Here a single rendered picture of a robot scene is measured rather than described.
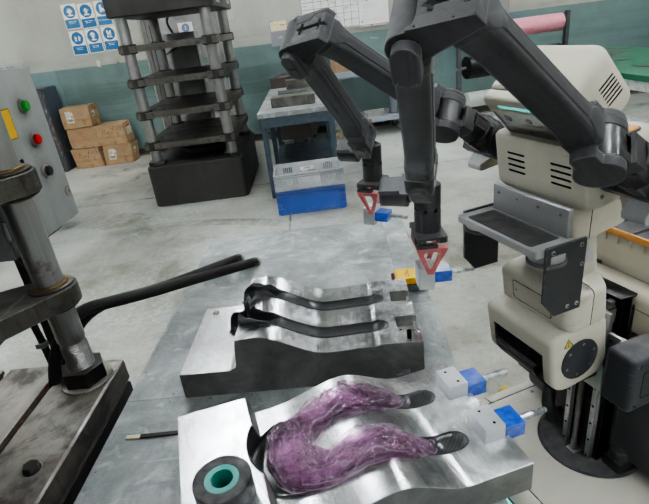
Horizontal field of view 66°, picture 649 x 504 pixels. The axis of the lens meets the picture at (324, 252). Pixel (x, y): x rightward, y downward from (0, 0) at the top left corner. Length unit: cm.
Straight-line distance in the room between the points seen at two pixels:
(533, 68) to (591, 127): 16
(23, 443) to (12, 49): 744
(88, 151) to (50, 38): 154
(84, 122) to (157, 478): 693
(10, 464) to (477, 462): 86
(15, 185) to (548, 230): 104
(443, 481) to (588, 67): 72
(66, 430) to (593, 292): 114
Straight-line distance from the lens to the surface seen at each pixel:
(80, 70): 802
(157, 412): 111
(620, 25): 860
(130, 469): 102
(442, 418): 90
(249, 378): 106
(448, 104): 122
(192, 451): 84
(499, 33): 69
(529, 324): 124
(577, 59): 102
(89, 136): 773
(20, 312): 115
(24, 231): 114
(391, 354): 102
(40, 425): 125
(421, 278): 113
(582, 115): 83
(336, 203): 431
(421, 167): 94
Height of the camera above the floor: 148
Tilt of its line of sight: 25 degrees down
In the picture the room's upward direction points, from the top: 7 degrees counter-clockwise
